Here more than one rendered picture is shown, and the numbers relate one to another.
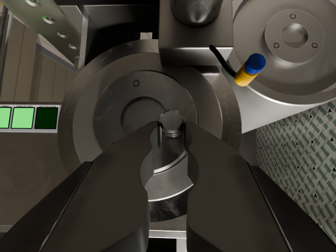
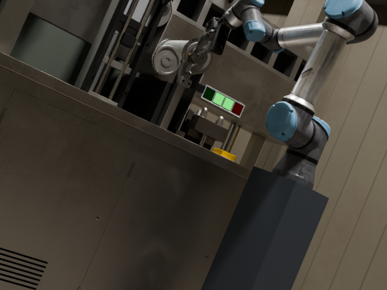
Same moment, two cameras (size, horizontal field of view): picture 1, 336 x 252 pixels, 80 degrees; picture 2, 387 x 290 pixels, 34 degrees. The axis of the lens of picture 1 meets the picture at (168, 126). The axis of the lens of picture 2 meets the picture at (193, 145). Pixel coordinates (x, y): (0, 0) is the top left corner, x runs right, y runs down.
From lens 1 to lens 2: 250 cm
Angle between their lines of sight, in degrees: 30
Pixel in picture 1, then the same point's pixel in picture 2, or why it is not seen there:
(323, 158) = (158, 31)
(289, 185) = not seen: hidden behind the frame
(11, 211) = (236, 57)
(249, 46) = (174, 62)
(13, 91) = not seen: hidden behind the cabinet
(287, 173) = not seen: hidden behind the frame
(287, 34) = (167, 61)
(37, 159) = (219, 76)
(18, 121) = (220, 98)
